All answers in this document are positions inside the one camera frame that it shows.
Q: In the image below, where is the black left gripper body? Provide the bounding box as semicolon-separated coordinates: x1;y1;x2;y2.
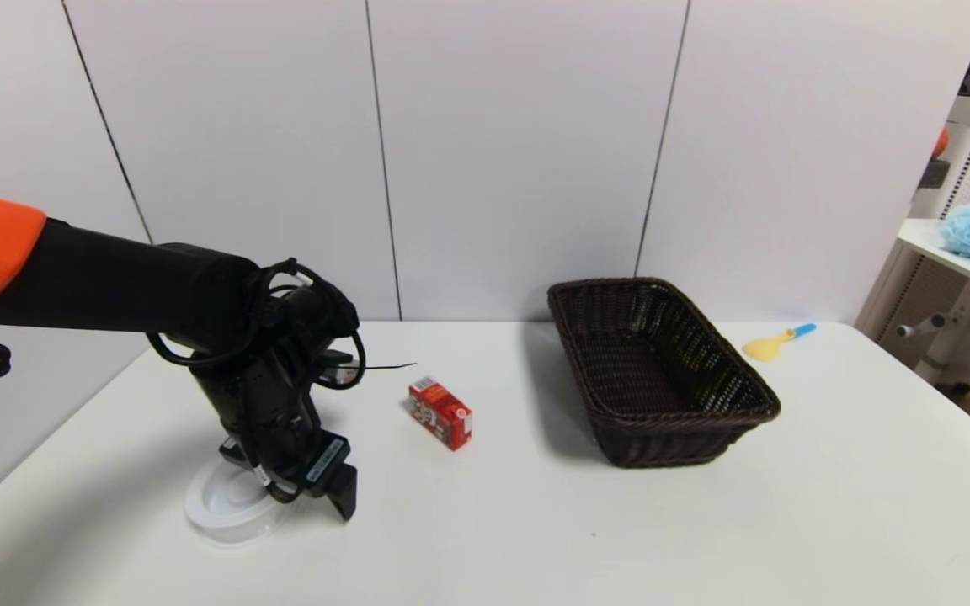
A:
189;353;352;501

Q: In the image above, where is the white round plastic dish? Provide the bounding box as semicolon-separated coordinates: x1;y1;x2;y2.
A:
184;459;278;546

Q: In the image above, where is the brown wicker basket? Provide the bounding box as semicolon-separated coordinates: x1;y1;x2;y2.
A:
547;278;781;469

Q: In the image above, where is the red juice carton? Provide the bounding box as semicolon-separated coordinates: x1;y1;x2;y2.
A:
408;376;474;451

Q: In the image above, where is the white side table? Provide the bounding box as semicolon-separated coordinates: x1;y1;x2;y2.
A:
854;219;970;390

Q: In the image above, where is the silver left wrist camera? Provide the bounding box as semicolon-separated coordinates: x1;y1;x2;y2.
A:
314;348;365;390

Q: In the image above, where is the black looped wrist cable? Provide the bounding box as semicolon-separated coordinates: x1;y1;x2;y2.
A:
146;258;367;392

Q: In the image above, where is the yellow spatula blue handle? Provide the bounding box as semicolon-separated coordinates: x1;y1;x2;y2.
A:
743;323;817;363

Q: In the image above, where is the grey table crank handle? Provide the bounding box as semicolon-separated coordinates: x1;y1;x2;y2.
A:
897;313;947;338

